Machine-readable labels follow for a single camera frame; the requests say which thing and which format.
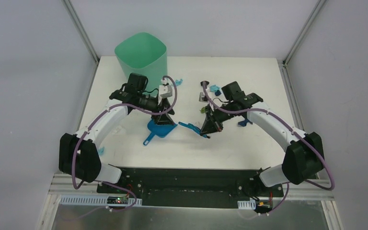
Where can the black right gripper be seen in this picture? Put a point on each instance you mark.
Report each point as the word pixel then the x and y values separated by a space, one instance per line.
pixel 212 125

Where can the black paper scrap top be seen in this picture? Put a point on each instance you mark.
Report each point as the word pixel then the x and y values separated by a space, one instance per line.
pixel 204 83

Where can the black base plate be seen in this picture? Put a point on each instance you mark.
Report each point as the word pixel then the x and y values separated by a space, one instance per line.
pixel 202 188

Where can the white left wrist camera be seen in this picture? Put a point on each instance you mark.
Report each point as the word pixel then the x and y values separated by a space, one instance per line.
pixel 165 90

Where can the blue hand brush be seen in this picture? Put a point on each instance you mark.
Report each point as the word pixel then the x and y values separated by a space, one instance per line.
pixel 193 128

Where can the green plastic bin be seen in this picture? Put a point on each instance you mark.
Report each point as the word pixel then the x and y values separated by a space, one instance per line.
pixel 143 54

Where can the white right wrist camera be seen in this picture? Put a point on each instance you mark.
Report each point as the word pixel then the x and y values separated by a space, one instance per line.
pixel 202 98

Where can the dark blue scrap right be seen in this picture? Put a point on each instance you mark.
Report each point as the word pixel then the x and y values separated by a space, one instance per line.
pixel 244 123

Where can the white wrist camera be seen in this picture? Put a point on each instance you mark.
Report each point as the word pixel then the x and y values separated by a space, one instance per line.
pixel 165 90
pixel 202 98

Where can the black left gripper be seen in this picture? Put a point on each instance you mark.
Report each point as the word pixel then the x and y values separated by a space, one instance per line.
pixel 162 112

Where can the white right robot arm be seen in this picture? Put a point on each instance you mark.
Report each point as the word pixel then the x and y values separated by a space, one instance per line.
pixel 303 152

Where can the light blue scrap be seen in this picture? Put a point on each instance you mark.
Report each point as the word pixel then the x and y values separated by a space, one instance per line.
pixel 214 88
pixel 178 82
pixel 101 151

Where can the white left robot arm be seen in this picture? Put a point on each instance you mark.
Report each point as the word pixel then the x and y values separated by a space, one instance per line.
pixel 78 152

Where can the blue plastic dustpan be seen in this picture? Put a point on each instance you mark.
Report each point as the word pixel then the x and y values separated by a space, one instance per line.
pixel 157 130

